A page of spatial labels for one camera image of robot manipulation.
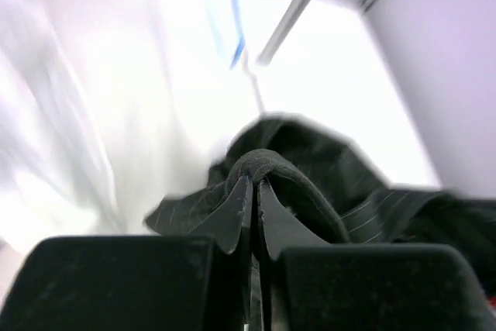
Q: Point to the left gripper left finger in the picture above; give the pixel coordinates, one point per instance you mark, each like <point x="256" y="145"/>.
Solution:
<point x="199" y="281"/>

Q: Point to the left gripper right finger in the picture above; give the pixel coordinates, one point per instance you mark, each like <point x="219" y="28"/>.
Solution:
<point x="309" y="284"/>

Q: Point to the black pinstriped shirt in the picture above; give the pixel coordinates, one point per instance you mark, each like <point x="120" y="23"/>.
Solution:
<point x="321" y="179"/>

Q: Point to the white shirt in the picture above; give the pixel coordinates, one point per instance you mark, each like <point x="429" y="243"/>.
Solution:
<point x="56" y="177"/>

